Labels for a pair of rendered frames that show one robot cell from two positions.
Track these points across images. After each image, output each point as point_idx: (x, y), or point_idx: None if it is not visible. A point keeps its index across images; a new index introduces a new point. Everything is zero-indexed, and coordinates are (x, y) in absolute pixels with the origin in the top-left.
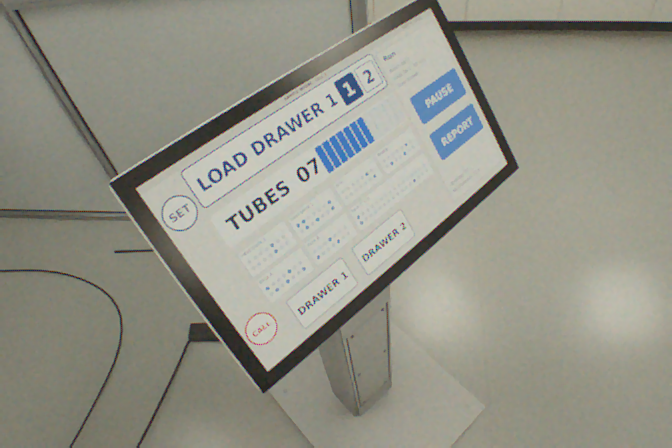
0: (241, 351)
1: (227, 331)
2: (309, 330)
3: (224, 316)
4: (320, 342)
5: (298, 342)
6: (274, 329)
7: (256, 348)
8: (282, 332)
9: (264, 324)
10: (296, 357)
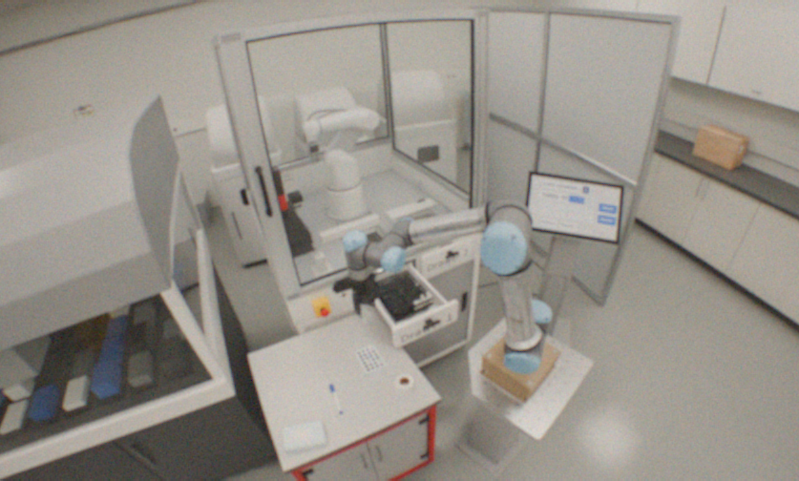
0: None
1: None
2: (539, 226)
3: (528, 208)
4: (539, 231)
5: (536, 226)
6: (534, 219)
7: None
8: (535, 221)
9: (533, 217)
10: (533, 229)
